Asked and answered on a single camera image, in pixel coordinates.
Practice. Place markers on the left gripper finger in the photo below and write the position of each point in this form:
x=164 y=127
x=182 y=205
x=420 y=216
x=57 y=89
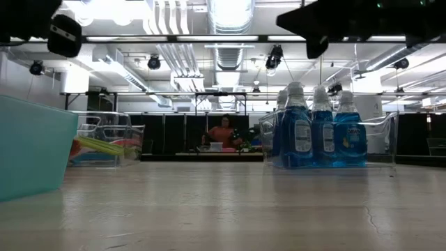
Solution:
x=64 y=36
x=50 y=8

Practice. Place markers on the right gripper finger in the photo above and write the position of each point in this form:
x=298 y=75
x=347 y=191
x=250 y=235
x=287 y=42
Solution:
x=317 y=47
x=313 y=17

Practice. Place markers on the blue dish soap bottle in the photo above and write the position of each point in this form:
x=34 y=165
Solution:
x=317 y=139
x=291 y=146
x=281 y=99
x=350 y=153

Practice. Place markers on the yellow-green dish brush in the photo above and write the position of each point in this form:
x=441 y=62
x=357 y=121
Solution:
x=101 y=145
x=130 y=153

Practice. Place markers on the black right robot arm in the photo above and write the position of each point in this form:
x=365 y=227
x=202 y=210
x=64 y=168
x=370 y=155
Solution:
x=425 y=21

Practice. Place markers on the black ceiling spotlight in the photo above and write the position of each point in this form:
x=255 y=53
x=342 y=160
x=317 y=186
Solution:
x=154 y=62
x=401 y=63
x=36 y=67
x=334 y=89
x=274 y=57

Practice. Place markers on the black overhead crossbar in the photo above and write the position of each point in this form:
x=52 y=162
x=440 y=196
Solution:
x=263 y=38

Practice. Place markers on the black truss stand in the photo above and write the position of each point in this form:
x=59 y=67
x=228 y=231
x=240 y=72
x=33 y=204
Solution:
x=220 y=93

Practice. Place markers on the clear plastic bin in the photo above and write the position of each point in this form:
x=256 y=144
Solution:
x=132 y=139
x=381 y=139

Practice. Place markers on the green potted plant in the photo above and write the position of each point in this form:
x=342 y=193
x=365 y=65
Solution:
x=245 y=139

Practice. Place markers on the teal plastic bin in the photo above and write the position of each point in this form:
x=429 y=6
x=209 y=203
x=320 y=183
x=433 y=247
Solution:
x=31 y=150

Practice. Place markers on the person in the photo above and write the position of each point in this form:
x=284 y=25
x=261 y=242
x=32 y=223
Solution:
x=221 y=134

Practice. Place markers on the pink object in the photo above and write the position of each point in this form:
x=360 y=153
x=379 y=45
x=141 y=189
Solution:
x=228 y=150

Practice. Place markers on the white plastic container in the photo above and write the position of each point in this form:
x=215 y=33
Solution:
x=216 y=146

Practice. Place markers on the silver round ceiling duct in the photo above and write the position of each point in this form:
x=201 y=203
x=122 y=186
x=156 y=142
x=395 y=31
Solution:
x=230 y=21

